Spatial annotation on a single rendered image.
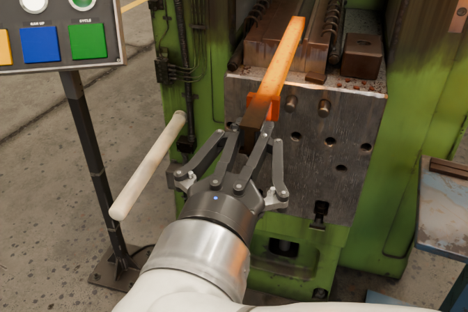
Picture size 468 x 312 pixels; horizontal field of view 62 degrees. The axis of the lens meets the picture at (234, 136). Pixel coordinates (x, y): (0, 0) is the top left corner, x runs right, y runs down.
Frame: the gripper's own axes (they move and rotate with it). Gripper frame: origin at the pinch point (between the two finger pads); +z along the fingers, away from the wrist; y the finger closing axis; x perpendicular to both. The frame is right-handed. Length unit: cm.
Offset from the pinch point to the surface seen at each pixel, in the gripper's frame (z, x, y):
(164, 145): 40, -43, -36
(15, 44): 22, -6, -58
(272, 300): 36, -106, 2
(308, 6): 70, -9, -1
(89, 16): 31, -2, -45
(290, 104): 34.1, -18.6, 0.9
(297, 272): 40, -91, 9
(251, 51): 43.9, -11.7, -10.8
